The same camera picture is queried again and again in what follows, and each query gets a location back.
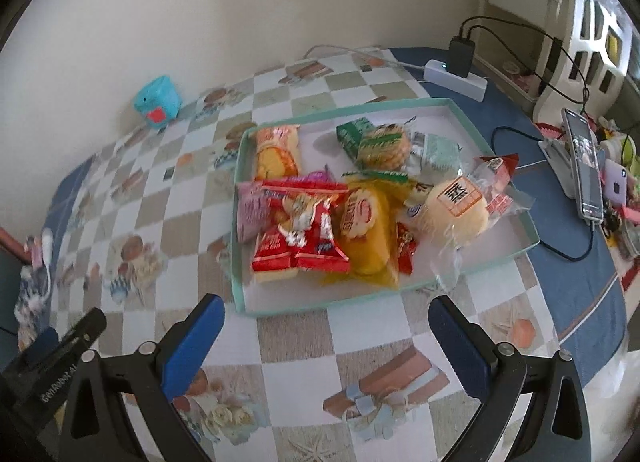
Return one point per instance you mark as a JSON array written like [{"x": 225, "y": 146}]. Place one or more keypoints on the teal cardboard tray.
[{"x": 495, "y": 242}]

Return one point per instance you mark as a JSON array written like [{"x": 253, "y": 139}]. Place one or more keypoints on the teal toy box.
[{"x": 155, "y": 96}]

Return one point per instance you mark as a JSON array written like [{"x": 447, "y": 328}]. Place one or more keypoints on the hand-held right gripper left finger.
[{"x": 192, "y": 347}]

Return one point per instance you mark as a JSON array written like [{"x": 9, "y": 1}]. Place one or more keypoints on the white snack packet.
[{"x": 417, "y": 192}]

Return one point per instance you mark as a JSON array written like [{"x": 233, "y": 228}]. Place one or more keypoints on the yellow snack packet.
[{"x": 370, "y": 237}]

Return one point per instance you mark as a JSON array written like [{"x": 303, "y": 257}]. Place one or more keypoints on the small cream bread packet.
[{"x": 275, "y": 278}]

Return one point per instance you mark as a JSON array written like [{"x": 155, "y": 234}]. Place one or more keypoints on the black smartphone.
[{"x": 585, "y": 166}]

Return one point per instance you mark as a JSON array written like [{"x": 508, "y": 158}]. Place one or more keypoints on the orange roll cake packet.
[{"x": 277, "y": 149}]

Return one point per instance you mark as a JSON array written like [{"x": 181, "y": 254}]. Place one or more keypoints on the crumpled blue white wrapper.
[{"x": 30, "y": 297}]

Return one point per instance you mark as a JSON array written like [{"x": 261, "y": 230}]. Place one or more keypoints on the pink board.
[{"x": 10, "y": 242}]

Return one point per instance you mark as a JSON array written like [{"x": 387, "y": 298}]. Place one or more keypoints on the green cartoon cookie packet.
[{"x": 385, "y": 146}]

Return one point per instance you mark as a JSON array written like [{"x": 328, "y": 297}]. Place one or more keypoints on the pile of colourful small toys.
[{"x": 625, "y": 237}]

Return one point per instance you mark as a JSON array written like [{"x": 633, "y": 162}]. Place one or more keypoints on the white power strip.
[{"x": 445, "y": 74}]

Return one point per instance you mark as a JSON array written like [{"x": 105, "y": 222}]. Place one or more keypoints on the round bread packet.
[{"x": 457, "y": 212}]

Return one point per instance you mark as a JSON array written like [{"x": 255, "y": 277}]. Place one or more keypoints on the green white milk carton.
[{"x": 350, "y": 134}]

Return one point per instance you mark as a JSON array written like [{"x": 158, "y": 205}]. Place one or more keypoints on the purple smartphone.
[{"x": 616, "y": 184}]

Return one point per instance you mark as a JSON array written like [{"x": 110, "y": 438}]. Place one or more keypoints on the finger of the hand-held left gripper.
[
  {"x": 87, "y": 327},
  {"x": 40, "y": 344}
]

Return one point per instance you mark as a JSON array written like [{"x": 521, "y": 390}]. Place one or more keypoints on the small red candy packet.
[{"x": 407, "y": 247}]

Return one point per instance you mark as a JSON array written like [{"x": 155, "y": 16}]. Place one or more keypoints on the white phone stand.
[{"x": 557, "y": 156}]

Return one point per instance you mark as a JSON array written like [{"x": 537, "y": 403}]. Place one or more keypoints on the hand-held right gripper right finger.
[{"x": 460, "y": 347}]

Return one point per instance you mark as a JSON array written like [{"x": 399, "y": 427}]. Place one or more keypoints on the black charger plug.
[{"x": 460, "y": 59}]

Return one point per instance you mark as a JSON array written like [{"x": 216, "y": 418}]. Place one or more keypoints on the pink roll cake packet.
[{"x": 252, "y": 207}]

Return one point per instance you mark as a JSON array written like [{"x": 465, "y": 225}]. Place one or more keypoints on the small pink snack packet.
[{"x": 37, "y": 252}]

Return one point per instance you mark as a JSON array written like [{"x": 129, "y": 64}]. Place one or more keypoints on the red snack packet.
[{"x": 310, "y": 242}]

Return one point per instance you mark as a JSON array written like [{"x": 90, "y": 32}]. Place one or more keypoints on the pale green snack packet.
[{"x": 437, "y": 151}]

